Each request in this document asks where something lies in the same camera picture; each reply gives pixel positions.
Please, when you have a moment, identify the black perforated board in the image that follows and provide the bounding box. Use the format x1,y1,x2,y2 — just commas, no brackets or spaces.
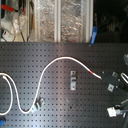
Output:
0,43,128,128

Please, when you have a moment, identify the red handled tool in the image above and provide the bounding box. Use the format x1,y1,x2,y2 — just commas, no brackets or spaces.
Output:
1,4,25,15

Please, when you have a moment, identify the metal cable clip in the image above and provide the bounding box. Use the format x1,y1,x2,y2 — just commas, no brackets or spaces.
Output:
35,97,45,109
70,71,77,91

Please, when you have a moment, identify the white cable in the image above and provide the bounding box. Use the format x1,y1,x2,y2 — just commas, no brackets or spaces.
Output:
0,56,102,115

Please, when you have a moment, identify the blue clamp handle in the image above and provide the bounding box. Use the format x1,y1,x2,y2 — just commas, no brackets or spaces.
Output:
90,26,98,44

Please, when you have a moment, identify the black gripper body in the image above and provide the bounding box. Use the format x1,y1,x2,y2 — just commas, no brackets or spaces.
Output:
101,73,119,86

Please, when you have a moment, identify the blue object bottom left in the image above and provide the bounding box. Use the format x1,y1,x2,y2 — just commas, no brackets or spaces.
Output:
0,117,6,126

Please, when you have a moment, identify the metal cable clip centre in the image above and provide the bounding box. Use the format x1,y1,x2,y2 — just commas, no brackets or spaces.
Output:
70,71,77,91

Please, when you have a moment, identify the metal cable clip lower left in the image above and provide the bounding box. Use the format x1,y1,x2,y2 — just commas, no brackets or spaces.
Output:
35,97,45,109

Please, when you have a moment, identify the grey connector lower right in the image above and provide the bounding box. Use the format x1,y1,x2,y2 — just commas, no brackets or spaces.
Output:
107,107,121,117

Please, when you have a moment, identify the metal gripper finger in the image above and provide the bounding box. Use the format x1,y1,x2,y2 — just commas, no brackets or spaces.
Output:
107,84,115,92

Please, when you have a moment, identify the aluminium frame post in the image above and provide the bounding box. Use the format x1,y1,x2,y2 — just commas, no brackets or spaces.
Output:
54,0,61,42

